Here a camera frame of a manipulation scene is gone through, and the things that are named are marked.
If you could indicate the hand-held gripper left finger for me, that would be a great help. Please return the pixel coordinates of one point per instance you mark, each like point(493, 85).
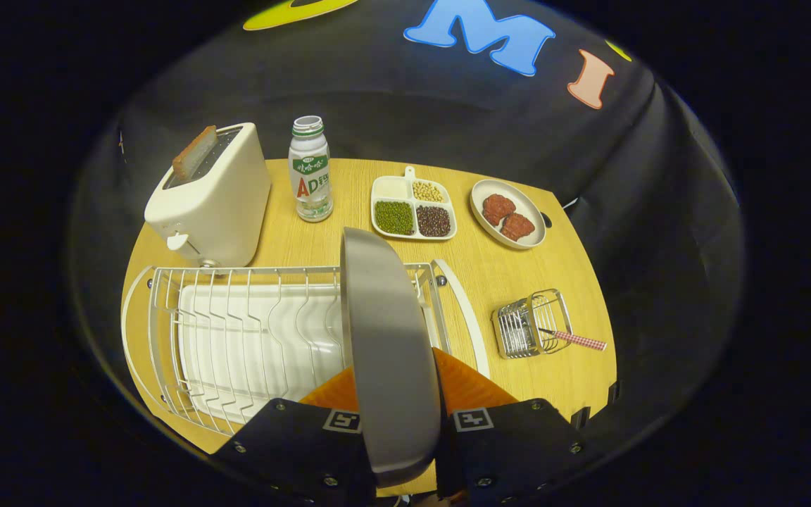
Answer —
point(293, 451)

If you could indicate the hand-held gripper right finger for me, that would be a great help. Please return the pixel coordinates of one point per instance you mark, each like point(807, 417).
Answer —
point(511, 451)

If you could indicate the round beige plate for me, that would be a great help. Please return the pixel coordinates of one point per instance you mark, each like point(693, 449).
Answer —
point(388, 352)

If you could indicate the beige oval dish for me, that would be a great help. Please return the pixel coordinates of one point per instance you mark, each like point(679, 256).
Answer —
point(532, 218)

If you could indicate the white drip tray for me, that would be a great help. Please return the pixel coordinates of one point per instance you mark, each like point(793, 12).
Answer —
point(236, 366)

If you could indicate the red meat patty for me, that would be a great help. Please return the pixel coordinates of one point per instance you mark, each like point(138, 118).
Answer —
point(498, 209)
point(518, 227)

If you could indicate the pile of dark red beans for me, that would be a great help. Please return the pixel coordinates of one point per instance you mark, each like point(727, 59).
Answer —
point(434, 221)

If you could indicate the pile of green beans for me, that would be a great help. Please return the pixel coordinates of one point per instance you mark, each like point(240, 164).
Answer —
point(394, 217)

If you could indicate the white toaster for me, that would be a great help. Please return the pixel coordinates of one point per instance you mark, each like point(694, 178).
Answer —
point(222, 204)

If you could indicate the white bottle with green label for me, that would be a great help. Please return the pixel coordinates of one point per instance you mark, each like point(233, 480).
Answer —
point(310, 183)

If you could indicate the pile of yellow soybeans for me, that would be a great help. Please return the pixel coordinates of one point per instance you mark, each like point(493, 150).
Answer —
point(428, 191)

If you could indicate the white divided tray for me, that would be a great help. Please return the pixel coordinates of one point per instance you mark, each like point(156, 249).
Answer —
point(395, 189)

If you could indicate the brown toast slice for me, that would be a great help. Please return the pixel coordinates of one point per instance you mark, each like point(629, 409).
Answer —
point(194, 151)

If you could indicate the black backdrop cloth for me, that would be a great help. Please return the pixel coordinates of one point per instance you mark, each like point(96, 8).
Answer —
point(448, 120)

